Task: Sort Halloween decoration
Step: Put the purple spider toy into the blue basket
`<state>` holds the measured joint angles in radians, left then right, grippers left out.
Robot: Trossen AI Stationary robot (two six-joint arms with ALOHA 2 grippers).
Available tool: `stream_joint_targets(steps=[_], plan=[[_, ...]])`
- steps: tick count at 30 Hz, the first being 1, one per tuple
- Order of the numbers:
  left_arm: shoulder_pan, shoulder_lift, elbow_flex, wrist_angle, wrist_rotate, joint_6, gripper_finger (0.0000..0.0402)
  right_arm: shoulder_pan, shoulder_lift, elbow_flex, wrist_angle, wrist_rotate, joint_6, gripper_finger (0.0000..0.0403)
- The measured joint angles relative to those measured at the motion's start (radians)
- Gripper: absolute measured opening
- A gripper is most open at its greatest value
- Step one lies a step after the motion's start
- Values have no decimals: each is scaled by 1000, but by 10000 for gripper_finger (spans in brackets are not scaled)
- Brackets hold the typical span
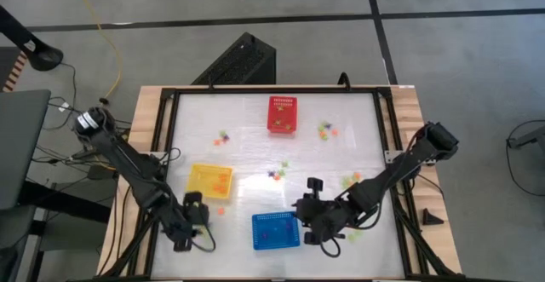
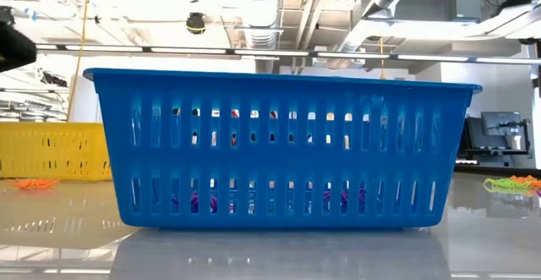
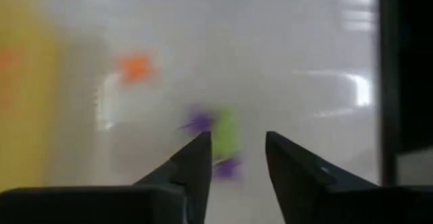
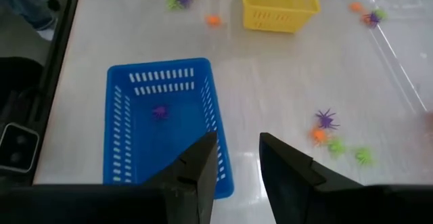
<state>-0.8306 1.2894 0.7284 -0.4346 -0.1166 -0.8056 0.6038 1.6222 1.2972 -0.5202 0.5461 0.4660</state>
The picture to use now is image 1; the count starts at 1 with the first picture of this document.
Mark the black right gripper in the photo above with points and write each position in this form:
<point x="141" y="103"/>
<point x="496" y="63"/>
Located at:
<point x="319" y="214"/>

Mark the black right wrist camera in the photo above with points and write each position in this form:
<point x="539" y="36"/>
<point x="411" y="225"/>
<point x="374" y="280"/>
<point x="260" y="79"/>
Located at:
<point x="315" y="185"/>

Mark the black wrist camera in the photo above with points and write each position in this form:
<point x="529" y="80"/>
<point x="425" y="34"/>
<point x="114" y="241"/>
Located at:
<point x="315" y="185"/>
<point x="196" y="209"/>

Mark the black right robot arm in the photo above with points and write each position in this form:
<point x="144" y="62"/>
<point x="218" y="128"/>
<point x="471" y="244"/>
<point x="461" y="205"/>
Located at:
<point x="409" y="158"/>

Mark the dark grey side table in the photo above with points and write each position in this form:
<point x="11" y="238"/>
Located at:
<point x="21" y="145"/>

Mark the black computer tower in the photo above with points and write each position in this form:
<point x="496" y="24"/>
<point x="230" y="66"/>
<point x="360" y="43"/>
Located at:
<point x="238" y="60"/>

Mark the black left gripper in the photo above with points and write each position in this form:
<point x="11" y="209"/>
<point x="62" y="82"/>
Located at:
<point x="179" y="224"/>

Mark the yellow slotted plastic basket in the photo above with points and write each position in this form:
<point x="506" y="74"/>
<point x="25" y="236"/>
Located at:
<point x="204" y="180"/>

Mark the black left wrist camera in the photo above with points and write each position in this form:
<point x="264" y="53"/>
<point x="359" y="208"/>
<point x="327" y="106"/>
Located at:
<point x="196" y="209"/>

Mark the black stand foot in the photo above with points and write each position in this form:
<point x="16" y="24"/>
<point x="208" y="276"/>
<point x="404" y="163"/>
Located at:
<point x="528" y="137"/>

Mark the orange black striped strip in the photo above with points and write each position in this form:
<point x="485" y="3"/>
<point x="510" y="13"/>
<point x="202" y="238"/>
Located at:
<point x="13" y="73"/>

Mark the black stand base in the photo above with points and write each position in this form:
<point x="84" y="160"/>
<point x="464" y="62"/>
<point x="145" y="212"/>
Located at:
<point x="38" y="54"/>

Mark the red slotted plastic basket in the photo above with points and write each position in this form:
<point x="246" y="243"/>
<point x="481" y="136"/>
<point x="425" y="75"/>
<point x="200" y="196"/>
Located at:
<point x="283" y="116"/>

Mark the black triangular bracket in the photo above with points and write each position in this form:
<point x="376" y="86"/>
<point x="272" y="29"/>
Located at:
<point x="431" y="218"/>

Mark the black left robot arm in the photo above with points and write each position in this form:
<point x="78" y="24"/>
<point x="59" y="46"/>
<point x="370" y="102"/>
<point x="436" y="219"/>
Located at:
<point x="127" y="158"/>

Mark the black frame hook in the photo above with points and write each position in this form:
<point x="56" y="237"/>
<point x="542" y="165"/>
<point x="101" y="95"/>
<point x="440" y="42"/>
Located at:
<point x="344" y="79"/>

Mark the silver metal bracket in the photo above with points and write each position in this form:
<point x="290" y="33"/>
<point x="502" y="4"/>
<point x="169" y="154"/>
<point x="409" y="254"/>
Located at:
<point x="394" y="156"/>

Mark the blue slotted plastic basket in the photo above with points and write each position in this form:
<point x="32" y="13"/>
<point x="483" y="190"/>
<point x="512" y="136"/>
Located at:
<point x="277" y="241"/>

